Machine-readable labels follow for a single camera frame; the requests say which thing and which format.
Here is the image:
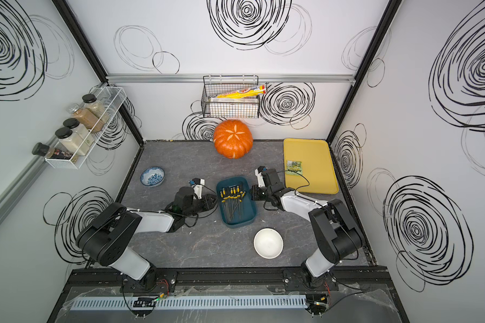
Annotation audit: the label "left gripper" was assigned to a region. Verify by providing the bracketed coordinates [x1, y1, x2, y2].
[183, 193, 220, 219]

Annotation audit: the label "teal storage box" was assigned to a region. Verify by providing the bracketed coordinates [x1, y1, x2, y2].
[216, 176, 257, 228]

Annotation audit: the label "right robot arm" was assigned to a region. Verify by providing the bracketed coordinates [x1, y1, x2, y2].
[251, 166, 365, 289]

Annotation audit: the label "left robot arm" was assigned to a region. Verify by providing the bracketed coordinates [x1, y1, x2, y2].
[76, 185, 218, 292]

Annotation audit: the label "green snack packet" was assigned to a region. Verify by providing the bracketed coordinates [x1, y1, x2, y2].
[286, 160, 303, 176]

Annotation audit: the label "yellow tray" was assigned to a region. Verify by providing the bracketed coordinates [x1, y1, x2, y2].
[283, 139, 339, 195]

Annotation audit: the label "blue white patterned bowl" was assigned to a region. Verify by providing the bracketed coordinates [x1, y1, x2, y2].
[140, 166, 165, 187]

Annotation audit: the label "orange pumpkin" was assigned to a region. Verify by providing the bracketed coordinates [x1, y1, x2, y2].
[213, 120, 253, 159]

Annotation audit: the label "yellow tube package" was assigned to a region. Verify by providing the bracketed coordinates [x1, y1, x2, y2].
[216, 84, 267, 99]

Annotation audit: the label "spice jar green herbs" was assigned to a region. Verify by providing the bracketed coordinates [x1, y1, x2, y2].
[82, 94, 106, 119]

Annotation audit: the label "spice jar brown powder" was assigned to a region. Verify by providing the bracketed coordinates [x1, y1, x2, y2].
[67, 104, 104, 133]

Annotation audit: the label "spice jar cream powder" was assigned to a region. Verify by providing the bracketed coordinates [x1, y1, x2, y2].
[55, 127, 90, 156]

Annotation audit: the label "spice jar white powder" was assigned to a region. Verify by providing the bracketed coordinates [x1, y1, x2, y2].
[63, 118, 94, 145]

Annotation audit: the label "dark pepper grinder jar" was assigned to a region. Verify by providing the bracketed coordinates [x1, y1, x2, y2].
[32, 142, 73, 160]

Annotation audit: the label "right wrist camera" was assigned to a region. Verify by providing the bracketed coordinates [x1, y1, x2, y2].
[255, 166, 267, 188]

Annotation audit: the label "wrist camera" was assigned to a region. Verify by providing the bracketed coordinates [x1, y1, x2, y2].
[255, 166, 267, 188]
[189, 178, 206, 199]

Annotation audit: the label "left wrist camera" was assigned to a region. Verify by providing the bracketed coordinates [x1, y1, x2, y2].
[189, 178, 206, 199]

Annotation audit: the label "black wire basket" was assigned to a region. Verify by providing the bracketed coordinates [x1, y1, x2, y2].
[201, 75, 261, 119]

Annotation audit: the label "grey slotted cable duct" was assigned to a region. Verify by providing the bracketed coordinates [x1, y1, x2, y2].
[70, 295, 307, 311]

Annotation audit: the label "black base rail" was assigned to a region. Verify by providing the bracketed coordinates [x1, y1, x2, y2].
[65, 266, 393, 293]

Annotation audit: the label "clear wall shelf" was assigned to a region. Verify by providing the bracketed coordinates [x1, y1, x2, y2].
[39, 86, 130, 175]

